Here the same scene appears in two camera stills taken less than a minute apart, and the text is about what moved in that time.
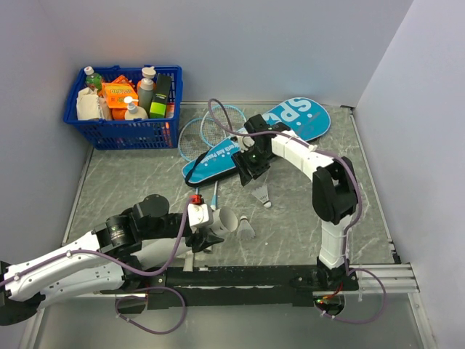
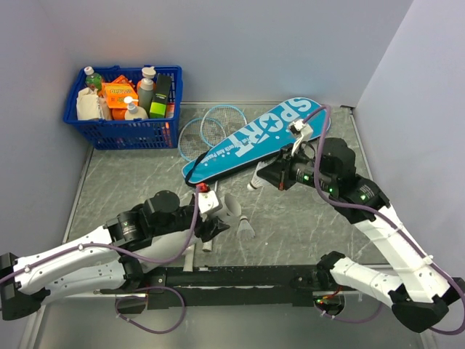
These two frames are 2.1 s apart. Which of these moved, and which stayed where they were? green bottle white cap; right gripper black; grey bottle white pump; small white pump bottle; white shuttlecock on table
Moved: right gripper black
Stayed: white shuttlecock on table; small white pump bottle; green bottle white cap; grey bottle white pump
